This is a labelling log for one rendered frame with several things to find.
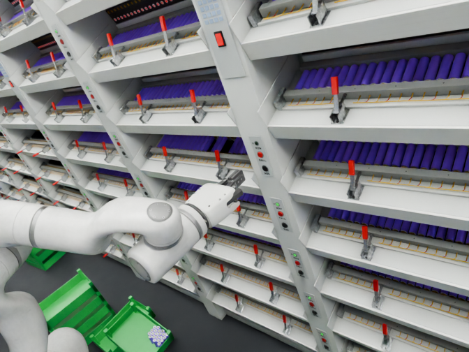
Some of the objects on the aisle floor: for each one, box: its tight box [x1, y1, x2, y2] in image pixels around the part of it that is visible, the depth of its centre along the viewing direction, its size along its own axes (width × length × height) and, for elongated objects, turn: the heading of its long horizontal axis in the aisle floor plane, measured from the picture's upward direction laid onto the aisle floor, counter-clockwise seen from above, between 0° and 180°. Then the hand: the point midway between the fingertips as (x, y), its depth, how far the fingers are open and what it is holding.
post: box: [192, 0, 345, 352], centre depth 108 cm, size 20×9×181 cm, turn 170°
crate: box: [103, 302, 174, 352], centre depth 189 cm, size 30×20×8 cm
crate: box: [89, 296, 156, 352], centre depth 203 cm, size 30×20×8 cm
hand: (236, 178), depth 89 cm, fingers closed
